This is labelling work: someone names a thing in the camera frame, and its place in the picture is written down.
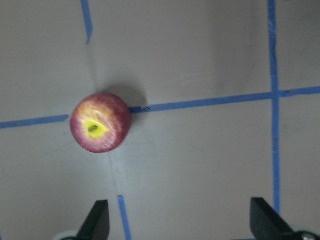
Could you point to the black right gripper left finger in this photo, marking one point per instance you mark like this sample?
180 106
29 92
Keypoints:
97 224

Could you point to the red yellow apple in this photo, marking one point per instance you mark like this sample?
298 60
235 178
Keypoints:
101 122

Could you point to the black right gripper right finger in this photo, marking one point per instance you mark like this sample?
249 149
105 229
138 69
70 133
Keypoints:
266 224

